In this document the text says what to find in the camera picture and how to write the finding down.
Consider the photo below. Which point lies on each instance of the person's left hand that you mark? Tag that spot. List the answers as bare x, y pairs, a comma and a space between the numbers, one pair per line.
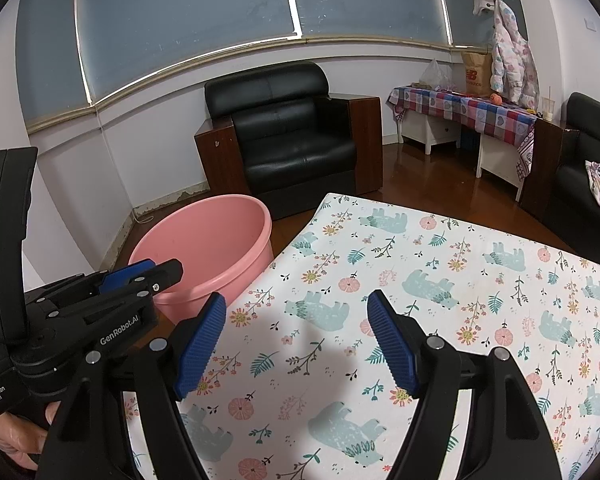
10, 440

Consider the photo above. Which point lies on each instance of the pink plastic basin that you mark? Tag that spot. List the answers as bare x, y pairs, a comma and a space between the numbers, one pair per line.
205, 240

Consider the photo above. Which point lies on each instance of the pastel hanging jacket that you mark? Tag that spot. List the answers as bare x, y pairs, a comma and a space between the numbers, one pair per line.
512, 55

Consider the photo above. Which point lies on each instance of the brown paper bag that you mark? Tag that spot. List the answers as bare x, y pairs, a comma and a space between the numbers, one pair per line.
477, 72

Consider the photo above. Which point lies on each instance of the window with grey blinds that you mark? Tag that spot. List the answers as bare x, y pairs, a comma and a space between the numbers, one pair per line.
180, 25

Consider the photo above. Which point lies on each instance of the orange fruit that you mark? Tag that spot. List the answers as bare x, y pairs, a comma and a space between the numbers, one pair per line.
496, 99

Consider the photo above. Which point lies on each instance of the white desk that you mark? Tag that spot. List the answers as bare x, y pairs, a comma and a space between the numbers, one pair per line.
500, 160

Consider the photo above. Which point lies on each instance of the clear plastic bag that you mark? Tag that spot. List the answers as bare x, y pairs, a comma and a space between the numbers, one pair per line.
436, 75

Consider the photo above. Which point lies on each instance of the bear print tablecloth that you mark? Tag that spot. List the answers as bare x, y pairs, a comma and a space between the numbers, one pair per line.
330, 260

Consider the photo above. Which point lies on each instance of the checkered tablecloth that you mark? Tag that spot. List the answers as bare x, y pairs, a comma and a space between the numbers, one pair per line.
460, 105

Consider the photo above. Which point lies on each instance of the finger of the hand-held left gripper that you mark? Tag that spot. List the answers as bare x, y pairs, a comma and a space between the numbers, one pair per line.
167, 275
125, 275

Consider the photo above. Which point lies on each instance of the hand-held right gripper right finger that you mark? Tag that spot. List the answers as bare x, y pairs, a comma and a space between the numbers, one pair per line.
392, 345

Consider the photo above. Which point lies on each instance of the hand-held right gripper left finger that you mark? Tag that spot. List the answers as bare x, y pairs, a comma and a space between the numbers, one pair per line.
202, 345

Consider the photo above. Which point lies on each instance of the black leather armchair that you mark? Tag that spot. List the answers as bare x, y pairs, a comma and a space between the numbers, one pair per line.
290, 150
595, 115

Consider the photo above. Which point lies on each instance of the cup with straw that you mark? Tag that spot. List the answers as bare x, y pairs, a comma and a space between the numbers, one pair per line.
547, 107

